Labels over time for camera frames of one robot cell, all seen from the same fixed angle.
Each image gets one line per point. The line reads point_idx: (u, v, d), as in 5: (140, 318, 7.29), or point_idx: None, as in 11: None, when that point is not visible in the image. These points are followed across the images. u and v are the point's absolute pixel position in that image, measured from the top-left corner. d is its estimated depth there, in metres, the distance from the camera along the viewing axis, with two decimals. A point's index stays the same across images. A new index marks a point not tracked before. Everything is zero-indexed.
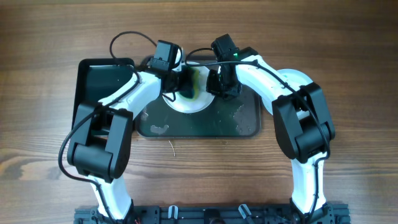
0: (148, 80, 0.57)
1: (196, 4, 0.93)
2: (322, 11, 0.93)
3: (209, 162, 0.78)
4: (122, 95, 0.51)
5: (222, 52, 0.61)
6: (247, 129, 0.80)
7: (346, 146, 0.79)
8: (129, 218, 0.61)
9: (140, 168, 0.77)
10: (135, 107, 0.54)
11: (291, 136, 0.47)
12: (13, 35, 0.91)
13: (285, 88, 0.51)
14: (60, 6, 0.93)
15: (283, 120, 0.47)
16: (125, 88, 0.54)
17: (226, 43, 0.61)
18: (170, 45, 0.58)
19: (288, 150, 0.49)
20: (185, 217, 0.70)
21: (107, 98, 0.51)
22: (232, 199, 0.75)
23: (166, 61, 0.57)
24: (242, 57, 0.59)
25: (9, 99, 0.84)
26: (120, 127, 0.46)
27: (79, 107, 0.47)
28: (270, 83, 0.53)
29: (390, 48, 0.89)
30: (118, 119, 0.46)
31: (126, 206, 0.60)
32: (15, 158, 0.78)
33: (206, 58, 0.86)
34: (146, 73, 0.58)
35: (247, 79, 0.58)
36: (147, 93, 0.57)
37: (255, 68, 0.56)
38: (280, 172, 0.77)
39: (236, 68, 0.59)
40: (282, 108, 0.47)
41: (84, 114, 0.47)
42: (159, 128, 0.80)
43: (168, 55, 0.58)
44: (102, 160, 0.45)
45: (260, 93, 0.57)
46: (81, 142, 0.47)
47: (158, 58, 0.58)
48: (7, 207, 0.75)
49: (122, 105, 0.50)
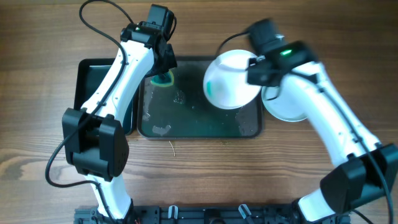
0: (135, 58, 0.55)
1: (196, 4, 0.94)
2: (321, 11, 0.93)
3: (209, 162, 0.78)
4: (104, 96, 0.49)
5: (261, 43, 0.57)
6: (249, 129, 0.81)
7: None
8: (129, 217, 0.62)
9: (140, 168, 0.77)
10: (124, 101, 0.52)
11: (347, 201, 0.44)
12: (13, 35, 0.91)
13: (357, 142, 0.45)
14: (60, 6, 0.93)
15: (347, 186, 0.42)
16: (111, 79, 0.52)
17: (265, 33, 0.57)
18: (164, 10, 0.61)
19: (333, 202, 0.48)
20: (185, 217, 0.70)
21: (92, 102, 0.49)
22: (232, 199, 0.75)
23: (160, 25, 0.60)
24: (294, 58, 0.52)
25: (9, 99, 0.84)
26: (108, 137, 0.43)
27: (64, 118, 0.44)
28: (339, 127, 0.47)
29: (390, 48, 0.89)
30: (106, 129, 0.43)
31: (126, 206, 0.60)
32: (15, 158, 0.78)
33: (207, 60, 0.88)
34: (132, 43, 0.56)
35: (303, 99, 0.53)
36: (135, 75, 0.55)
37: (316, 91, 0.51)
38: (281, 172, 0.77)
39: (291, 79, 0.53)
40: (354, 176, 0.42)
41: (68, 125, 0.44)
42: (161, 128, 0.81)
43: (163, 20, 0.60)
44: (99, 163, 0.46)
45: (314, 121, 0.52)
46: (74, 150, 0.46)
47: (152, 22, 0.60)
48: (6, 208, 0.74)
49: (107, 109, 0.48)
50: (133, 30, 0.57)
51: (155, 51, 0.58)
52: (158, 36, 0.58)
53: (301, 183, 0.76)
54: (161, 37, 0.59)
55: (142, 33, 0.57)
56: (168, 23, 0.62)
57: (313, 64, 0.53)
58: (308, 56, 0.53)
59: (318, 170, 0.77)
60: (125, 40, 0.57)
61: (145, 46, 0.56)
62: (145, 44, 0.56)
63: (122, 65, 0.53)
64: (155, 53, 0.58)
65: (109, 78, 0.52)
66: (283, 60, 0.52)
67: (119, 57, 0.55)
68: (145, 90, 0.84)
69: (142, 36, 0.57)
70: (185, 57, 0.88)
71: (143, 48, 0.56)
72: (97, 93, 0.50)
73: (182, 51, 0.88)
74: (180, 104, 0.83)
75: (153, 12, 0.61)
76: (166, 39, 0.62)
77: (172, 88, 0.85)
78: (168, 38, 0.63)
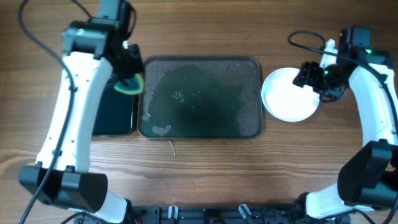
0: (86, 78, 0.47)
1: (196, 4, 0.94)
2: (322, 11, 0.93)
3: (209, 162, 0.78)
4: (57, 144, 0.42)
5: (352, 42, 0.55)
6: (249, 130, 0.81)
7: (346, 146, 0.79)
8: (129, 215, 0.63)
9: (140, 168, 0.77)
10: (83, 137, 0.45)
11: (361, 183, 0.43)
12: (13, 35, 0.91)
13: (394, 134, 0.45)
14: (60, 6, 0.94)
15: (367, 164, 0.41)
16: (61, 115, 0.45)
17: (362, 35, 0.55)
18: (117, 0, 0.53)
19: (346, 187, 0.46)
20: (185, 217, 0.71)
21: (46, 154, 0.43)
22: (232, 199, 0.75)
23: (114, 20, 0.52)
24: (374, 58, 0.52)
25: (9, 99, 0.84)
26: (74, 192, 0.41)
27: (21, 180, 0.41)
28: (385, 119, 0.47)
29: (390, 48, 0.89)
30: (69, 186, 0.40)
31: (124, 208, 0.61)
32: (15, 158, 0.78)
33: (207, 60, 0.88)
34: (78, 54, 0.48)
35: (360, 88, 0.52)
36: (91, 97, 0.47)
37: (378, 86, 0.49)
38: (280, 172, 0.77)
39: (360, 70, 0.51)
40: (379, 155, 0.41)
41: (28, 185, 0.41)
42: (161, 128, 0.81)
43: (115, 13, 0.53)
44: (76, 206, 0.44)
45: (360, 109, 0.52)
46: (46, 201, 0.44)
47: (103, 17, 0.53)
48: (6, 208, 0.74)
49: (64, 158, 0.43)
50: (76, 33, 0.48)
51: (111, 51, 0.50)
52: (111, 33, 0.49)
53: (301, 183, 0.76)
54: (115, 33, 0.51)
55: (87, 34, 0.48)
56: (125, 15, 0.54)
57: (382, 65, 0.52)
58: (385, 61, 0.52)
59: (318, 170, 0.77)
60: (67, 53, 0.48)
61: (95, 54, 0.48)
62: (93, 53, 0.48)
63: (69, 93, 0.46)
64: (110, 55, 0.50)
65: (59, 114, 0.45)
66: (364, 55, 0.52)
67: (66, 80, 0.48)
68: (145, 90, 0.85)
69: (89, 41, 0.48)
70: (185, 57, 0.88)
71: (92, 61, 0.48)
72: (49, 137, 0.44)
73: (183, 52, 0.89)
74: (181, 103, 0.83)
75: (104, 2, 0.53)
76: (123, 34, 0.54)
77: (171, 88, 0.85)
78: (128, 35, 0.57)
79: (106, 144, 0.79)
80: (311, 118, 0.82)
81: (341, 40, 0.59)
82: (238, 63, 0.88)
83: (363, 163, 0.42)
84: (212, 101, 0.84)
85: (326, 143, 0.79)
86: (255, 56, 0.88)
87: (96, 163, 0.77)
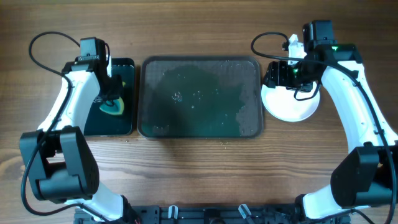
0: (80, 81, 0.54)
1: (196, 4, 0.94)
2: (322, 11, 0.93)
3: (209, 162, 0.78)
4: (58, 112, 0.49)
5: (318, 38, 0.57)
6: (249, 129, 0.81)
7: (346, 146, 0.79)
8: (128, 211, 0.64)
9: (140, 168, 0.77)
10: (78, 116, 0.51)
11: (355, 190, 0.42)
12: (13, 35, 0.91)
13: (377, 134, 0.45)
14: (60, 6, 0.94)
15: (357, 171, 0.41)
16: (60, 100, 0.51)
17: (323, 30, 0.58)
18: (94, 38, 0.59)
19: (341, 193, 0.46)
20: (185, 217, 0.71)
21: (46, 122, 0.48)
22: (232, 199, 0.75)
23: (95, 54, 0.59)
24: (341, 55, 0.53)
25: (9, 99, 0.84)
26: (73, 146, 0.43)
27: (20, 142, 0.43)
28: (364, 119, 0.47)
29: (390, 47, 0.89)
30: (66, 139, 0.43)
31: (121, 207, 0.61)
32: (15, 158, 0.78)
33: (207, 60, 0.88)
34: (73, 76, 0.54)
35: (337, 90, 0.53)
36: (84, 96, 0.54)
37: (351, 84, 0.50)
38: (281, 172, 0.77)
39: (331, 71, 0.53)
40: (366, 160, 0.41)
41: (27, 148, 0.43)
42: (161, 128, 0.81)
43: (96, 48, 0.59)
44: (70, 182, 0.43)
45: (341, 112, 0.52)
46: (41, 178, 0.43)
47: (86, 54, 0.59)
48: (6, 208, 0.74)
49: (63, 123, 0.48)
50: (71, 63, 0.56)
51: (98, 76, 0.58)
52: (96, 65, 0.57)
53: (301, 183, 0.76)
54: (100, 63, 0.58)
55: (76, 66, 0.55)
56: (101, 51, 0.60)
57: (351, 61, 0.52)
58: (353, 56, 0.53)
59: (318, 170, 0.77)
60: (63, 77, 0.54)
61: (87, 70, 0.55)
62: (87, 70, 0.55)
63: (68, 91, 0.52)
64: (98, 80, 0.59)
65: (58, 102, 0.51)
66: (331, 53, 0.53)
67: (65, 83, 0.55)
68: (145, 90, 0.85)
69: (82, 68, 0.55)
70: (184, 57, 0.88)
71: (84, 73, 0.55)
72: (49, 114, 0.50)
73: (182, 51, 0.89)
74: (180, 103, 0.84)
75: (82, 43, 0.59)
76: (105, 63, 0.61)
77: (171, 89, 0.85)
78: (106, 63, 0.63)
79: (106, 144, 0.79)
80: (311, 118, 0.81)
81: (305, 36, 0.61)
82: (238, 63, 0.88)
83: (353, 169, 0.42)
84: (212, 101, 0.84)
85: (326, 143, 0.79)
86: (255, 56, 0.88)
87: None
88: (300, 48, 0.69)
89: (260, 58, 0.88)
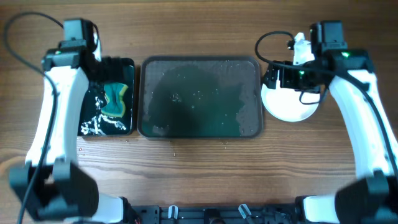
0: (65, 84, 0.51)
1: (196, 4, 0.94)
2: (322, 11, 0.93)
3: (209, 162, 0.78)
4: (46, 139, 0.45)
5: (325, 42, 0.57)
6: (249, 129, 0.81)
7: (345, 146, 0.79)
8: (128, 211, 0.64)
9: (140, 168, 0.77)
10: (69, 132, 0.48)
11: (362, 216, 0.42)
12: (13, 35, 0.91)
13: (388, 160, 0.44)
14: (60, 6, 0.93)
15: (365, 199, 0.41)
16: (47, 111, 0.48)
17: (331, 32, 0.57)
18: (79, 20, 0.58)
19: (346, 215, 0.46)
20: (185, 217, 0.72)
21: (35, 152, 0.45)
22: (232, 199, 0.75)
23: (81, 39, 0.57)
24: (352, 60, 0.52)
25: (9, 99, 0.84)
26: (67, 183, 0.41)
27: (10, 180, 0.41)
28: (375, 141, 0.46)
29: (390, 48, 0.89)
30: (60, 176, 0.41)
31: (120, 209, 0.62)
32: (15, 158, 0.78)
33: (207, 60, 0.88)
34: (58, 70, 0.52)
35: (346, 103, 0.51)
36: (72, 101, 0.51)
37: (362, 100, 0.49)
38: (280, 172, 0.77)
39: (341, 83, 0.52)
40: (374, 190, 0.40)
41: (18, 186, 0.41)
42: (161, 128, 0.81)
43: (81, 32, 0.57)
44: (69, 210, 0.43)
45: (350, 126, 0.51)
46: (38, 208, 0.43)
47: (71, 40, 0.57)
48: (6, 208, 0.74)
49: (53, 150, 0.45)
50: (53, 56, 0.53)
51: (87, 65, 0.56)
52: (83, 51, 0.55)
53: (301, 183, 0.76)
54: (87, 50, 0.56)
55: (63, 55, 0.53)
56: (88, 33, 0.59)
57: (362, 70, 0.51)
58: (365, 63, 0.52)
59: (318, 170, 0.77)
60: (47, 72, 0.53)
61: (73, 67, 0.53)
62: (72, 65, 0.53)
63: (53, 98, 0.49)
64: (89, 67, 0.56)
65: (44, 113, 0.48)
66: (341, 60, 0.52)
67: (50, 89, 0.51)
68: (145, 90, 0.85)
69: (67, 56, 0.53)
70: (185, 57, 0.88)
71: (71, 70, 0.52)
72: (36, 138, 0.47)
73: (182, 52, 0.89)
74: (180, 103, 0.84)
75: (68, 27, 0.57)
76: (92, 48, 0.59)
77: (171, 89, 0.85)
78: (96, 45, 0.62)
79: (106, 144, 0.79)
80: (311, 118, 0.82)
81: (312, 37, 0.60)
82: (238, 63, 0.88)
83: (360, 196, 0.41)
84: (212, 101, 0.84)
85: (326, 143, 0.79)
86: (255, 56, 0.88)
87: (96, 163, 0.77)
88: (306, 46, 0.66)
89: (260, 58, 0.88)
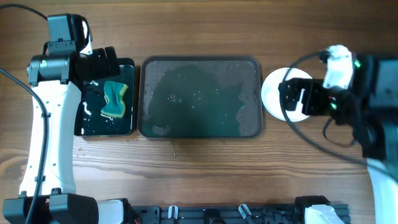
0: (55, 104, 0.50)
1: (196, 4, 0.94)
2: (322, 11, 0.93)
3: (209, 162, 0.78)
4: (40, 169, 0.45)
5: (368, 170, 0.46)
6: (249, 129, 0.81)
7: (346, 147, 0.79)
8: (129, 212, 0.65)
9: (140, 168, 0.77)
10: (63, 152, 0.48)
11: None
12: (13, 35, 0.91)
13: None
14: (60, 6, 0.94)
15: None
16: (40, 135, 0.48)
17: None
18: (64, 17, 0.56)
19: None
20: (185, 217, 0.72)
21: (30, 182, 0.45)
22: (232, 199, 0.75)
23: (68, 40, 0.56)
24: None
25: (9, 99, 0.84)
26: (63, 214, 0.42)
27: (5, 214, 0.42)
28: None
29: (390, 48, 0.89)
30: (56, 207, 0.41)
31: (121, 211, 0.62)
32: (15, 158, 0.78)
33: (207, 60, 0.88)
34: (45, 83, 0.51)
35: None
36: (64, 119, 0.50)
37: None
38: (281, 172, 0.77)
39: None
40: None
41: (15, 218, 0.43)
42: (161, 128, 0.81)
43: (68, 32, 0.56)
44: None
45: None
46: None
47: (57, 40, 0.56)
48: None
49: (47, 182, 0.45)
50: (39, 66, 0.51)
51: (79, 70, 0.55)
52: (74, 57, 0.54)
53: (301, 183, 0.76)
54: (77, 53, 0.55)
55: (50, 64, 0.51)
56: (76, 30, 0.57)
57: None
58: None
59: (318, 170, 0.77)
60: (34, 84, 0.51)
61: (61, 83, 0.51)
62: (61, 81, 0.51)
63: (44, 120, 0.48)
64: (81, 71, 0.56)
65: (37, 137, 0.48)
66: None
67: (38, 109, 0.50)
68: (145, 90, 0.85)
69: (56, 65, 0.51)
70: (185, 57, 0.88)
71: (60, 86, 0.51)
72: (29, 166, 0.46)
73: (183, 52, 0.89)
74: (180, 103, 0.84)
75: (54, 25, 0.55)
76: (81, 47, 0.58)
77: (171, 89, 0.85)
78: (86, 40, 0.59)
79: (106, 144, 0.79)
80: (311, 118, 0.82)
81: None
82: (238, 63, 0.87)
83: None
84: (212, 101, 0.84)
85: (327, 143, 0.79)
86: (255, 56, 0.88)
87: (96, 163, 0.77)
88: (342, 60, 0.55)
89: (260, 58, 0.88)
